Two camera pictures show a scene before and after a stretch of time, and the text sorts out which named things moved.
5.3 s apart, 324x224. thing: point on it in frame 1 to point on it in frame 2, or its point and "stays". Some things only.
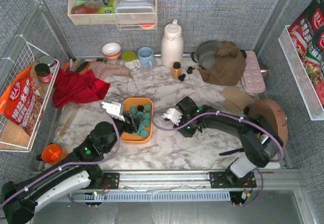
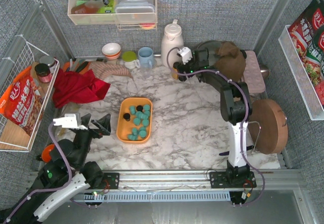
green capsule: [133, 110] stays
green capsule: [141, 125] to [142, 133]
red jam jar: [43, 73] stays
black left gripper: [128, 119] to [90, 128]
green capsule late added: [144, 133] to [132, 137]
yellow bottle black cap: [176, 70] stays
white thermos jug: [172, 44] stays
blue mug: [146, 54] stays
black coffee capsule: [140, 108] stays
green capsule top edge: [146, 122] stays
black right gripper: [179, 122] to [183, 70]
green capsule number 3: [148, 107] stays
